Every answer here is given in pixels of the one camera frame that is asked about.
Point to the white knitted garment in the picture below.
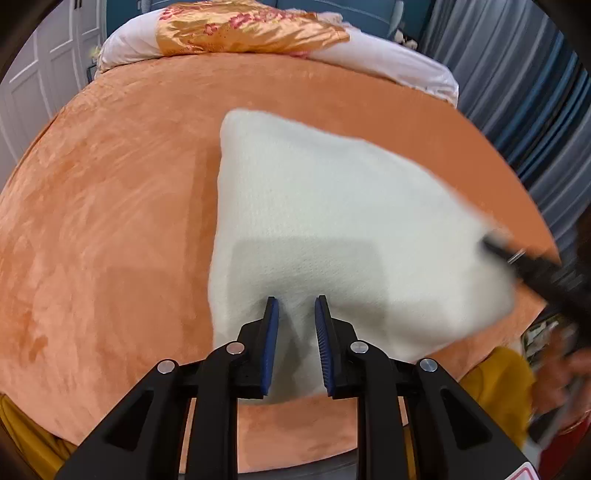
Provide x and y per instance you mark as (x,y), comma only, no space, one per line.
(332,207)

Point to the orange fleece blanket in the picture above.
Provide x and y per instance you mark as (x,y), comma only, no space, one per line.
(115,207)

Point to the white pillow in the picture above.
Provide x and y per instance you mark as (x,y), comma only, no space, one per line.
(397,64)

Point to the yellow clothing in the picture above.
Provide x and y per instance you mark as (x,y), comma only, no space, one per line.
(498,387)

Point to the person's right hand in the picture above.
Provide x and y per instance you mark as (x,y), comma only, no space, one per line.
(565,374)

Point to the blue padded headboard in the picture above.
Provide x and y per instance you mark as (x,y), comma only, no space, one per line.
(369,14)

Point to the grey curtain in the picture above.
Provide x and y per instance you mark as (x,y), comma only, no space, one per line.
(508,92)

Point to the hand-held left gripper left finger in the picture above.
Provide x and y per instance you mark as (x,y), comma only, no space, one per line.
(272,350)

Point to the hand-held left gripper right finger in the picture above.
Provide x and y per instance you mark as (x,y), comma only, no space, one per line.
(323,350)

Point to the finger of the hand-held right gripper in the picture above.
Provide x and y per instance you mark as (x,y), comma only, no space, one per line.
(517,261)

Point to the orange floral satin cloth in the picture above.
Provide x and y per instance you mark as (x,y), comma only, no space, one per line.
(240,32)

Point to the white panelled wardrobe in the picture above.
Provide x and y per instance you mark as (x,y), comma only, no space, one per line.
(46,69)

